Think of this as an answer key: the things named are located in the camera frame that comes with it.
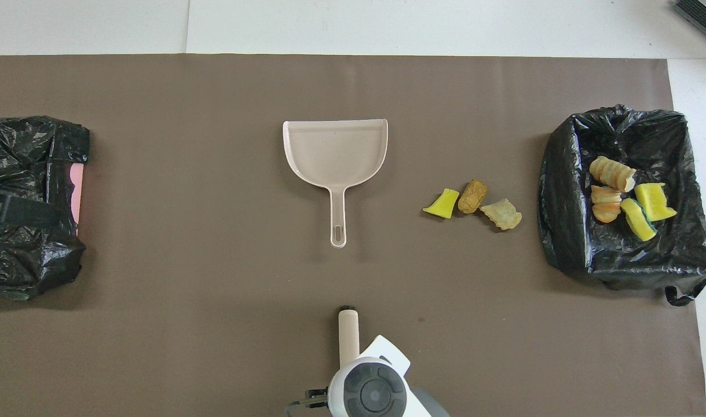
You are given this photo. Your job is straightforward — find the pink plastic bin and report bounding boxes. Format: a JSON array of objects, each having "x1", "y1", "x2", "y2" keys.
[{"x1": 69, "y1": 164, "x2": 85, "y2": 235}]

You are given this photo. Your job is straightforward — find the beige plastic dustpan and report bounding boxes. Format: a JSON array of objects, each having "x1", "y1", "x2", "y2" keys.
[{"x1": 282, "y1": 119, "x2": 389, "y2": 249}]

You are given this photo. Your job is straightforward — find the yellow green scouring sponge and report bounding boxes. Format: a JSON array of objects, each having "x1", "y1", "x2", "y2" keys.
[{"x1": 620, "y1": 197, "x2": 658, "y2": 242}]

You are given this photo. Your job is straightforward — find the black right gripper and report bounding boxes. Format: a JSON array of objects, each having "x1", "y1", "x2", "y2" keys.
[{"x1": 302, "y1": 387, "x2": 330, "y2": 409}]

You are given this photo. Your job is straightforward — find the yellow wavy sponge piece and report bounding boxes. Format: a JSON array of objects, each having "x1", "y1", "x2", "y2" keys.
[{"x1": 634, "y1": 182, "x2": 678, "y2": 222}]

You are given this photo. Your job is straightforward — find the greenish striped croissant piece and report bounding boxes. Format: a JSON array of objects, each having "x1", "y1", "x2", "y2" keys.
[{"x1": 588, "y1": 155, "x2": 637, "y2": 193}]

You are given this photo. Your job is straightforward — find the yellow wedge sponge piece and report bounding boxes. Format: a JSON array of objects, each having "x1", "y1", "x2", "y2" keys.
[{"x1": 422, "y1": 188, "x2": 460, "y2": 220}]

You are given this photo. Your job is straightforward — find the black ribbed device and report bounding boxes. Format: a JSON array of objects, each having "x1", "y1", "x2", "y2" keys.
[{"x1": 674, "y1": 0, "x2": 706, "y2": 50}]

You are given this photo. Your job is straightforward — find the pale pastry piece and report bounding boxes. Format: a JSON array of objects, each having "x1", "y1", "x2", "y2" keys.
[{"x1": 480, "y1": 198, "x2": 523, "y2": 231}]

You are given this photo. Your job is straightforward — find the black bag lined open bin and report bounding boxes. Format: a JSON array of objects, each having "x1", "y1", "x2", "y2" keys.
[{"x1": 538, "y1": 104, "x2": 706, "y2": 306}]

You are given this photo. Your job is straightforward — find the brown bread roll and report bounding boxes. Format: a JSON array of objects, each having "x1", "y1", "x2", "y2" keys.
[{"x1": 458, "y1": 179, "x2": 489, "y2": 214}]

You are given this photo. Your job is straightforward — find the orange striped croissant piece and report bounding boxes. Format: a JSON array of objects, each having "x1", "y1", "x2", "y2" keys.
[{"x1": 590, "y1": 185, "x2": 623, "y2": 224}]

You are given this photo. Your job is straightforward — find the crumpled black trash bag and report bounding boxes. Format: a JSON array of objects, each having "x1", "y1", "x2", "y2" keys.
[{"x1": 0, "y1": 116, "x2": 91, "y2": 301}]

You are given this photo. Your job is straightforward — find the beige hand brush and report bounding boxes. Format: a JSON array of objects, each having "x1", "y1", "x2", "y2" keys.
[{"x1": 337, "y1": 305, "x2": 361, "y2": 368}]

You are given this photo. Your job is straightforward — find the brown paper table mat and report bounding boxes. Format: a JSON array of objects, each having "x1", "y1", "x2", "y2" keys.
[{"x1": 0, "y1": 54, "x2": 706, "y2": 417}]

